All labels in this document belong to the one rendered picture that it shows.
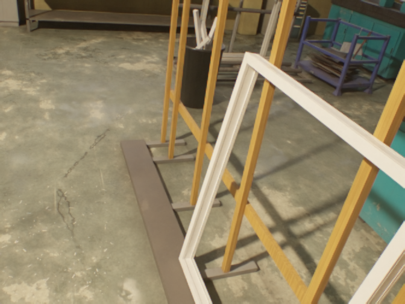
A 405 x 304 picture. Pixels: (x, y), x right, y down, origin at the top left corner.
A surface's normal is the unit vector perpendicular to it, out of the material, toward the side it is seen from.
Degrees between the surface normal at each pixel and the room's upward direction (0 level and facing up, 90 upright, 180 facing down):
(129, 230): 0
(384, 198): 90
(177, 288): 0
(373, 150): 82
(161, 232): 0
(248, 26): 90
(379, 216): 90
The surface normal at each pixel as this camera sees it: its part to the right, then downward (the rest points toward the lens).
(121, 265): 0.12, -0.85
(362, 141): -0.92, -0.06
